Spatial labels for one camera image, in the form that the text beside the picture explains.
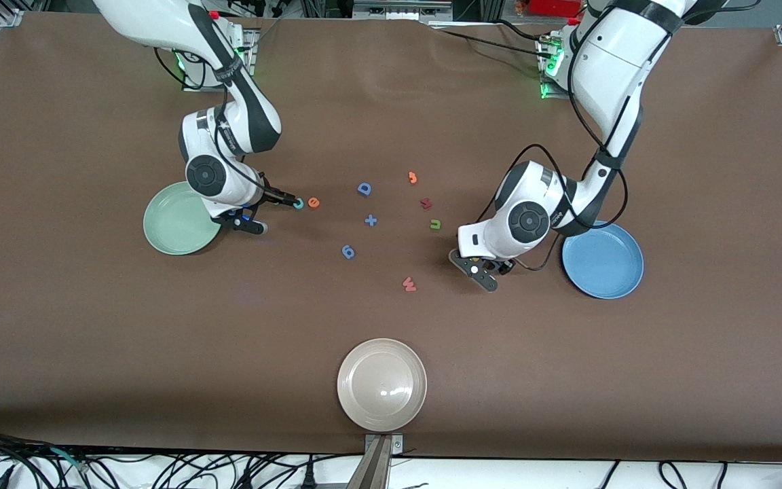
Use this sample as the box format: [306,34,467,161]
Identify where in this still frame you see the blue plate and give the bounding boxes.
[561,220,644,300]

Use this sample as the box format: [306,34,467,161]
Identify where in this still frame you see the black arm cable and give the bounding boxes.
[476,0,762,272]
[153,41,276,204]

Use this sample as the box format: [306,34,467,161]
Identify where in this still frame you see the aluminium frame rail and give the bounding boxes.
[354,0,453,21]

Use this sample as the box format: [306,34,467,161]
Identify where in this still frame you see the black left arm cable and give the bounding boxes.
[476,0,762,272]

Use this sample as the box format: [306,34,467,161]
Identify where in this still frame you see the pale green plate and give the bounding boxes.
[143,181,223,256]

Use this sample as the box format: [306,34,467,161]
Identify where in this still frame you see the black cable on table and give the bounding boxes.
[496,19,549,43]
[432,26,549,56]

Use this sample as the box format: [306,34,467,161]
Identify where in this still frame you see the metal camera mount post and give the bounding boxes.
[347,433,405,489]

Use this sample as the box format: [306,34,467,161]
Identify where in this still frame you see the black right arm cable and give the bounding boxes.
[153,41,276,204]

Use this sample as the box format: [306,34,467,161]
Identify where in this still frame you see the red box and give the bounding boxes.
[530,0,582,18]

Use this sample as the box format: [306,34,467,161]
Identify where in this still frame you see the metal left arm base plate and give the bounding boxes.
[537,34,572,101]

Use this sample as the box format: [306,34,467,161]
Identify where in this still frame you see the teal floor cable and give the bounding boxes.
[48,445,90,473]

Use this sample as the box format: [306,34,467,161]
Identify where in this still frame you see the tangled black floor cables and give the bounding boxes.
[0,427,365,489]

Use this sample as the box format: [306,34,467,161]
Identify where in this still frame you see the beige plate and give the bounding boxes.
[337,338,428,433]

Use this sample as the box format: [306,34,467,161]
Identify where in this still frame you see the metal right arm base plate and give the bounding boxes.
[183,27,257,92]

